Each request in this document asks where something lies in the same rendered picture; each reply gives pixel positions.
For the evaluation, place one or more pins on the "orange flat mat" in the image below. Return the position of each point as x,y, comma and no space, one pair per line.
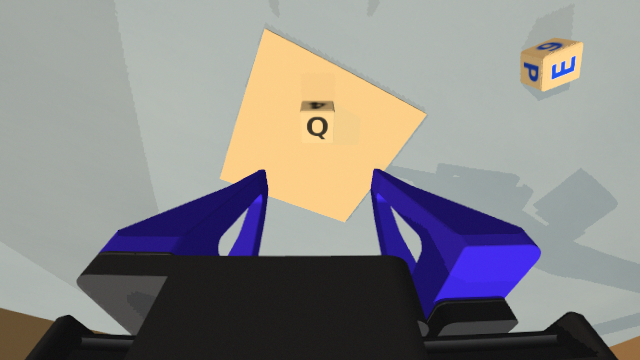
371,126

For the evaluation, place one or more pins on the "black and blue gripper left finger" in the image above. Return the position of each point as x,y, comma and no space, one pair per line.
196,227

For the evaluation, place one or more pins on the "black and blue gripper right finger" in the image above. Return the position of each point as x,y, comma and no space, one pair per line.
466,254

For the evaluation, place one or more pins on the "beige letter block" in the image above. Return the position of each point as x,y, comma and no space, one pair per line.
551,63
317,121

